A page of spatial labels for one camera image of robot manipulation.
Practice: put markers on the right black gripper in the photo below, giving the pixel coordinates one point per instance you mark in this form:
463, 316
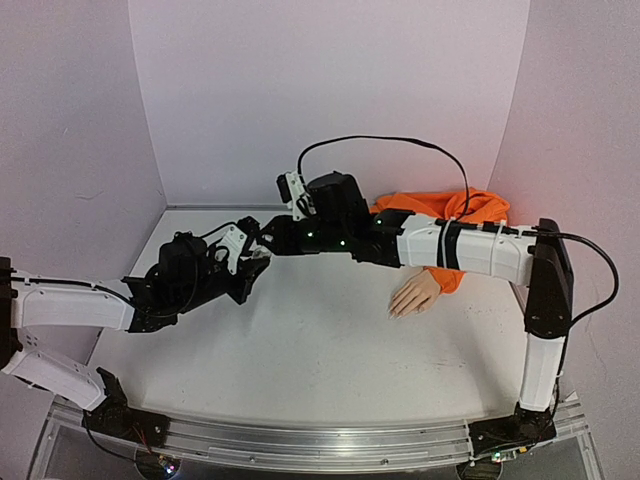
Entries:
276, 233

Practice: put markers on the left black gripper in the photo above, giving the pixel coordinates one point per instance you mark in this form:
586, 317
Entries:
248, 278

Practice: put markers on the clear nail polish bottle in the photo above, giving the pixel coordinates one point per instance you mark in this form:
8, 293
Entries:
259, 254

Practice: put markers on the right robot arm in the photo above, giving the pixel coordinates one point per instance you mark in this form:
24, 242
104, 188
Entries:
445, 236

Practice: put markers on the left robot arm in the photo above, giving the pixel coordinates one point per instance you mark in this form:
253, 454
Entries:
28, 302

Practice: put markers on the mannequin hand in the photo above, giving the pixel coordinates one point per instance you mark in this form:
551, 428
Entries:
419, 293

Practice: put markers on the orange hoodie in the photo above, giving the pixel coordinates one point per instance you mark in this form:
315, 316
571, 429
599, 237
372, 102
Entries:
484, 206

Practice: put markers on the aluminium back rail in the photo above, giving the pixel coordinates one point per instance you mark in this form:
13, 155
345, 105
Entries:
230, 207

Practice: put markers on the aluminium rail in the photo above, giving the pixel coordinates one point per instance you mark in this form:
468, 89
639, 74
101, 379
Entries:
350, 450
230, 207

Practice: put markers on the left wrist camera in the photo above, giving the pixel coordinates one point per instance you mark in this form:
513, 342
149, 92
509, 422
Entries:
238, 241

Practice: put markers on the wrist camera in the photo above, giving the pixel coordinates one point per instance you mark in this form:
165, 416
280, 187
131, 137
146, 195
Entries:
295, 196
238, 241

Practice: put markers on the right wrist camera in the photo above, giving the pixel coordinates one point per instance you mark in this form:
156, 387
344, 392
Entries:
295, 196

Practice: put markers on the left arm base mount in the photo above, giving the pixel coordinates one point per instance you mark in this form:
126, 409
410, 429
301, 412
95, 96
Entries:
115, 418

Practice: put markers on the aluminium front rail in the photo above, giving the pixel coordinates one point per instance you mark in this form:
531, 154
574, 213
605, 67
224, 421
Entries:
350, 450

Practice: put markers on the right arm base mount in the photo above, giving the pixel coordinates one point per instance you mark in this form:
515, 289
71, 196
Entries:
522, 429

